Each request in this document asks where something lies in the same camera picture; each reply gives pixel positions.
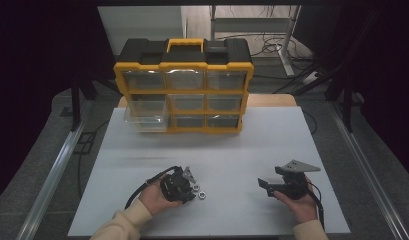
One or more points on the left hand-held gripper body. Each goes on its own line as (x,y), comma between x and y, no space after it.
(175,186)

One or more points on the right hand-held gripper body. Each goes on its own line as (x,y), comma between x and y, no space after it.
(293,185)

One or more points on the clear plastic organizer drawer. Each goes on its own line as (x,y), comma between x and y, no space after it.
(147,115)

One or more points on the yellow and black organizer cabinet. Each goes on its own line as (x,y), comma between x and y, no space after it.
(183,53)

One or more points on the person's left hand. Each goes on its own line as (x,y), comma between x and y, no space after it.
(155,200)

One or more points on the person's right hand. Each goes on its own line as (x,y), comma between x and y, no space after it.
(302,208)

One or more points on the white table mat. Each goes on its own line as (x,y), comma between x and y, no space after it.
(225,156)

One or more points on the wooden table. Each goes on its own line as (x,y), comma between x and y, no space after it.
(275,100)

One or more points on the grid of clear bins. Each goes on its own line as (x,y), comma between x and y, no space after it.
(223,102)

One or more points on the black metal stand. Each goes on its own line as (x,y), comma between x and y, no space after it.
(77,100)
(347,96)

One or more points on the white power strip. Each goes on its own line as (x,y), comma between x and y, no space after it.
(311,77)

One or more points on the white panel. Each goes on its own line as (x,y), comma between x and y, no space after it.
(142,26)

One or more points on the aluminium floor rail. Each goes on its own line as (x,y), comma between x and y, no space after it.
(365,160)
(55,173)

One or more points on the white metal desk frame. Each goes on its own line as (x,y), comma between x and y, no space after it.
(252,23)

